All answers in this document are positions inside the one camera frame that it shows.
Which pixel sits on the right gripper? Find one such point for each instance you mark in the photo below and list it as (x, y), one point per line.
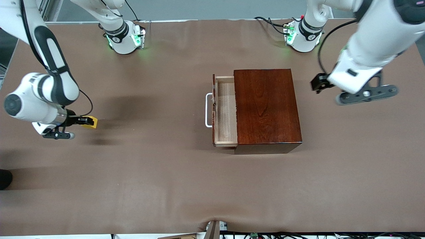
(72, 120)

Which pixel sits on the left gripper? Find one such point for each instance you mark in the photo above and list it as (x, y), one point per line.
(319, 81)

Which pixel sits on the yellow cube block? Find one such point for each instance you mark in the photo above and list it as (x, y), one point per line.
(92, 124)

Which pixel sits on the light wooden drawer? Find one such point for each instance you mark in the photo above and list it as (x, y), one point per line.
(226, 113)

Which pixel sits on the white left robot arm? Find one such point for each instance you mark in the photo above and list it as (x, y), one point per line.
(375, 36)

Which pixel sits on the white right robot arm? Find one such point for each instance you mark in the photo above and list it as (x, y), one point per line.
(30, 99)

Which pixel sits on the dark brown wooden cabinet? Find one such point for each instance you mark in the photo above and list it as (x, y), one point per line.
(269, 106)

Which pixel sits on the black round object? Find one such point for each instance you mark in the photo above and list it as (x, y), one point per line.
(5, 179)

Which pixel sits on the brown table cover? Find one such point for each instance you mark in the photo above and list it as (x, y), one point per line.
(166, 182)

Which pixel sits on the grey metal bracket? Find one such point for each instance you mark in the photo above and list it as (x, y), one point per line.
(212, 229)

